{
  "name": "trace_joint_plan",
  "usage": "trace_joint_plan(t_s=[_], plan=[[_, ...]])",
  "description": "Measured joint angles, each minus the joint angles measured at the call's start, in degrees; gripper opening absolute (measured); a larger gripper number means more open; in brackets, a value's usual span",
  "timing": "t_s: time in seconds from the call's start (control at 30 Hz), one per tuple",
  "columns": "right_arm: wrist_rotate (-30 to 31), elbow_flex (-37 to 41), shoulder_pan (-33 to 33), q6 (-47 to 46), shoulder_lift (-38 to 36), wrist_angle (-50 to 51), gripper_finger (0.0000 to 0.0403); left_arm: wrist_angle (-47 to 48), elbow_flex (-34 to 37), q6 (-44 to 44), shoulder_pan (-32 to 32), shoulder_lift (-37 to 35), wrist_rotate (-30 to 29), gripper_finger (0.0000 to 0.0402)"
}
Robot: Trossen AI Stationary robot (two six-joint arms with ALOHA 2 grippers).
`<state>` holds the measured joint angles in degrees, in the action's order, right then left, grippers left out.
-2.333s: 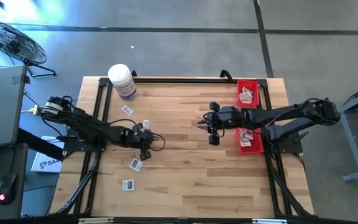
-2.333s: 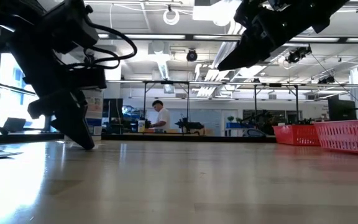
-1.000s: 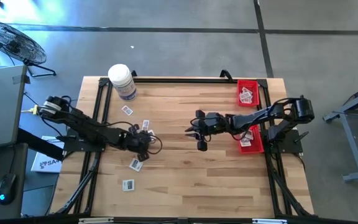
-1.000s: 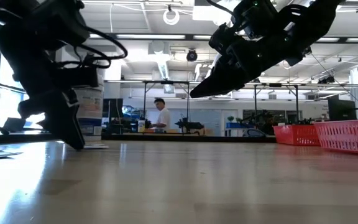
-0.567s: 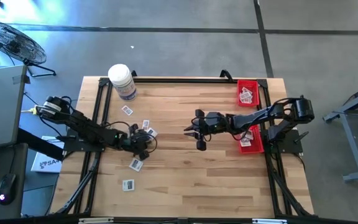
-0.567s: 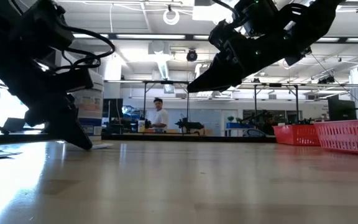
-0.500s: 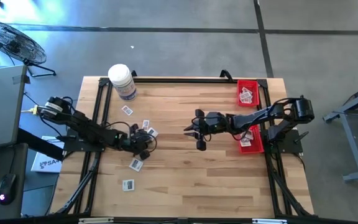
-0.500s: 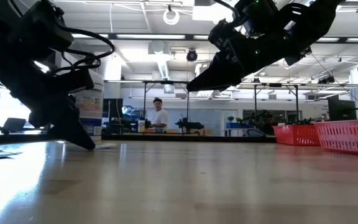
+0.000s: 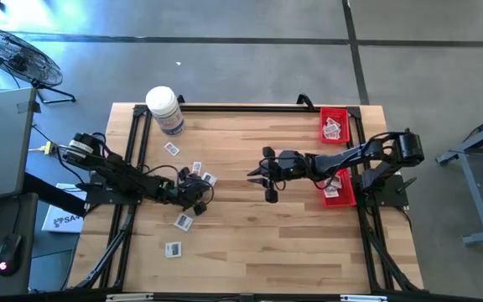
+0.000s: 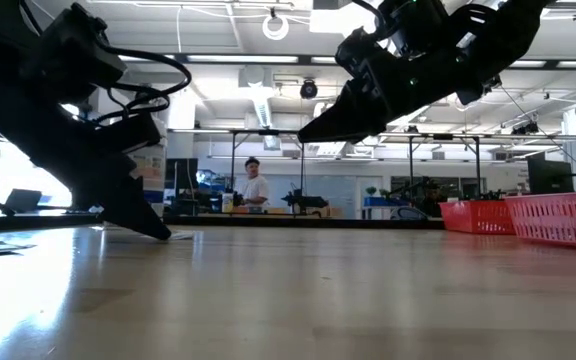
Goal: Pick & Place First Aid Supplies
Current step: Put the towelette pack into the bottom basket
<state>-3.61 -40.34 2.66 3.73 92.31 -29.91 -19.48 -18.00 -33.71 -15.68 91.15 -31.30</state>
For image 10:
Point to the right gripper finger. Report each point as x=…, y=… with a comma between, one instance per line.
x=358, y=130
x=353, y=102

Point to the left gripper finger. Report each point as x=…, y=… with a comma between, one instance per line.
x=128, y=205
x=150, y=207

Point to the white packet red print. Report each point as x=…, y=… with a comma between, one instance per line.
x=183, y=235

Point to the black idle robot arm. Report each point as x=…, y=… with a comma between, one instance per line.
x=305, y=201

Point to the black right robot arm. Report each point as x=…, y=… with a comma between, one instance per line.
x=508, y=25

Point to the white wipes canister blue label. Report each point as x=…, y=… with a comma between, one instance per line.
x=155, y=175

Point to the black ceiling spotlight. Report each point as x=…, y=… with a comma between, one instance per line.
x=309, y=89

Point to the black computer monitor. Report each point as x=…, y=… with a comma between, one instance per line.
x=181, y=173
x=550, y=177

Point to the dark open laptop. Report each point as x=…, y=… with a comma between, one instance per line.
x=23, y=200

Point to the yellow white box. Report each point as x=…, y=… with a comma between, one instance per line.
x=227, y=202

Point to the person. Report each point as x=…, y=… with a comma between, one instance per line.
x=255, y=190
x=430, y=200

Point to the red plastic basket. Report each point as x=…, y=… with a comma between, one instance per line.
x=475, y=217
x=558, y=220

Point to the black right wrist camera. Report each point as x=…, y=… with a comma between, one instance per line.
x=415, y=27

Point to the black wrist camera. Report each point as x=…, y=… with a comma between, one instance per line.
x=78, y=50
x=415, y=27

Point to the black station frame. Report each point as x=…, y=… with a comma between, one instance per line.
x=443, y=136
x=268, y=132

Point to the black ceiling camera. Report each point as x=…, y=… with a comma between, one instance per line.
x=525, y=128
x=494, y=82

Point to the white ventilation duct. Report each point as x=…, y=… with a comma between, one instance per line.
x=260, y=107

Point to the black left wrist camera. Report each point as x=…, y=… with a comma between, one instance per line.
x=78, y=50

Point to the black aluminium table frame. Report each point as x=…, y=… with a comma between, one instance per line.
x=293, y=221

